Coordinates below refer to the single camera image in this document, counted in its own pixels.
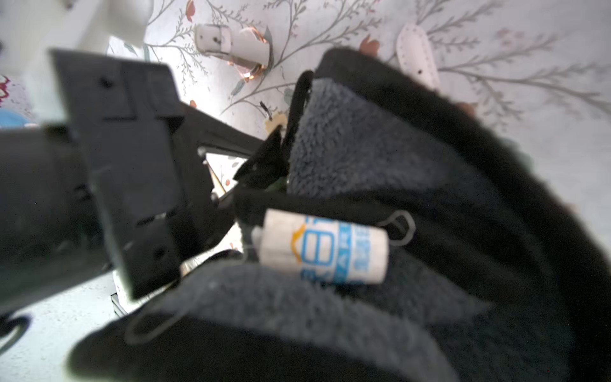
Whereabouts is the green cleaning cloth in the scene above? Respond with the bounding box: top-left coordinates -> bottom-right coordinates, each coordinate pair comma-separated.
68,49 -> 610,381

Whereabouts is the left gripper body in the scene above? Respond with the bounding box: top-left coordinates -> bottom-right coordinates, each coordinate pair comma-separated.
1,49 -> 262,315

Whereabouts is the white strap watch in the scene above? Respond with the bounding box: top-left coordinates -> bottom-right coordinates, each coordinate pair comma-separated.
396,24 -> 440,92

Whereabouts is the rose gold small watch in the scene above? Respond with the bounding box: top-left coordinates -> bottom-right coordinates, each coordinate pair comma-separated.
194,24 -> 272,82

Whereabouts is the beige watch long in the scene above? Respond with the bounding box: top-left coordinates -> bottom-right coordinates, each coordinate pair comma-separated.
264,112 -> 288,138

